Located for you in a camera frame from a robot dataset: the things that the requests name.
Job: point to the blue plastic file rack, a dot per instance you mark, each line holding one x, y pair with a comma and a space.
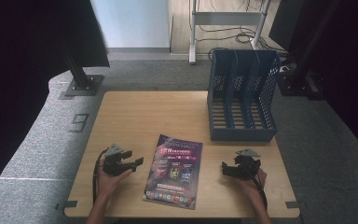
242, 133

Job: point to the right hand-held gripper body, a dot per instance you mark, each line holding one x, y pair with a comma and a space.
246, 167

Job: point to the black post with base plate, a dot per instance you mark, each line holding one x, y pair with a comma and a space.
82, 84

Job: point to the person's right hand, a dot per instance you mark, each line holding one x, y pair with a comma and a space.
248, 186

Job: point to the dark curtain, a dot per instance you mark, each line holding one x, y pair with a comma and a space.
354, 77

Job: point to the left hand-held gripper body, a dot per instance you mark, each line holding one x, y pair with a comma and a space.
113, 164

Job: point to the person's left hand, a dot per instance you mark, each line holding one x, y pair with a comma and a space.
110, 183

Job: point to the white metal stand frame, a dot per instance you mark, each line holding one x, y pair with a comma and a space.
227, 18

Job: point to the black curtain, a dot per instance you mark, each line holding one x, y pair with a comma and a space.
18, 77

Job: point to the grey metal table bracket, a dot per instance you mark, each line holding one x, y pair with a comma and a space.
68, 204

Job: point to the purple cover book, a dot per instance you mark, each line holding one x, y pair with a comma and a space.
174, 172

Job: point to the black post with dark base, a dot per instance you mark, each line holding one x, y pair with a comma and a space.
298, 81

